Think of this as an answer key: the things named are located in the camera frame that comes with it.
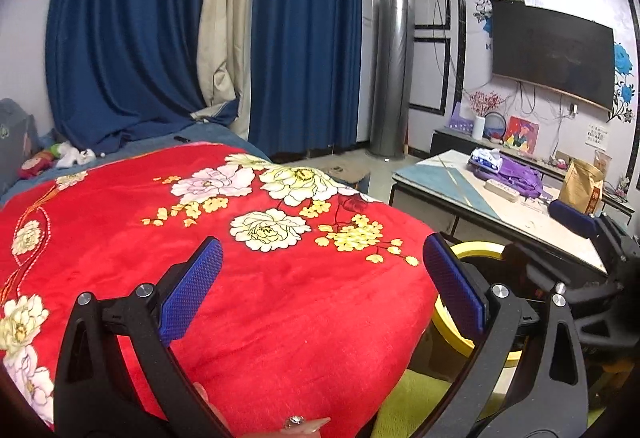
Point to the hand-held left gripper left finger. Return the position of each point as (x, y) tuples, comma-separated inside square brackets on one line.
[(192, 288)]

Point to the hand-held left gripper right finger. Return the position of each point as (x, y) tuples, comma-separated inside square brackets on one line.
[(457, 288)]

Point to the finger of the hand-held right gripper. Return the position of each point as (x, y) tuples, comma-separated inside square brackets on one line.
[(530, 268), (572, 214)]

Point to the yellow rimmed bin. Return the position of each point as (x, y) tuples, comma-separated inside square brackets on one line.
[(450, 328)]

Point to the person's left hand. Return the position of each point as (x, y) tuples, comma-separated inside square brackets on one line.
[(300, 425)]

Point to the brown paper bag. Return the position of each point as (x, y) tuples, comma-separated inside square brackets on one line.
[(580, 188)]

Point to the red floral blanket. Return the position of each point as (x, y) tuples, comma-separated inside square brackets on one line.
[(250, 293)]

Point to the purple bag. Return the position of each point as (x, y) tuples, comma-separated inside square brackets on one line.
[(520, 175)]

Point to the white power strip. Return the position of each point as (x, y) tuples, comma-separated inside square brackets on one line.
[(502, 190)]

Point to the white paper notice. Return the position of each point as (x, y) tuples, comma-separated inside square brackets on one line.
[(597, 135)]

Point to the colourful painting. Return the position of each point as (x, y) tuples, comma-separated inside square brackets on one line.
[(520, 134)]

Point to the marble coffee table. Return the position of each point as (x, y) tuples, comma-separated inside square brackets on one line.
[(445, 188)]

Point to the blue white tissue pack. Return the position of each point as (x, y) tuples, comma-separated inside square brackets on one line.
[(485, 160)]

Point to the yellow-green cloth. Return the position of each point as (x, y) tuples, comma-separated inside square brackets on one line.
[(425, 403)]

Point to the white vase red flowers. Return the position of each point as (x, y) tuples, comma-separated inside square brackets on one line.
[(478, 128)]

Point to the purple box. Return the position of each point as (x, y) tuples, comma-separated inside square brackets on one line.
[(462, 123)]

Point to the black television cabinet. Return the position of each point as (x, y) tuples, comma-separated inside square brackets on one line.
[(442, 143)]

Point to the blue bed sheet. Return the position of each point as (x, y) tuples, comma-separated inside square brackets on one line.
[(150, 148)]

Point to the small black remote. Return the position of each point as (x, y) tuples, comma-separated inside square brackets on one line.
[(181, 138)]

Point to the cardboard box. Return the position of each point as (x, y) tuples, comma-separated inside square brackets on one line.
[(350, 175)]

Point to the green plush toy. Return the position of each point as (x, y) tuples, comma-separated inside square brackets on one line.
[(52, 150)]

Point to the red plush toy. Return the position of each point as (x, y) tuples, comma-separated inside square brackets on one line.
[(36, 167)]

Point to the grey tower air conditioner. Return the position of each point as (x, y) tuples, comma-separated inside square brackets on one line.
[(392, 78)]

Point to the grey patterned cushion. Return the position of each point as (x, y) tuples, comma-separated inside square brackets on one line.
[(17, 143)]

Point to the beige curtain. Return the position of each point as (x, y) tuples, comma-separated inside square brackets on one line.
[(225, 28)]

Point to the wide blue curtain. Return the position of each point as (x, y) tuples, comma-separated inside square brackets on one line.
[(130, 28)]

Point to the narrow blue curtain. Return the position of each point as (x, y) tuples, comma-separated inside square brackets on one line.
[(305, 43)]

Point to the black wall television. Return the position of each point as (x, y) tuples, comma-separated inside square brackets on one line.
[(550, 53)]

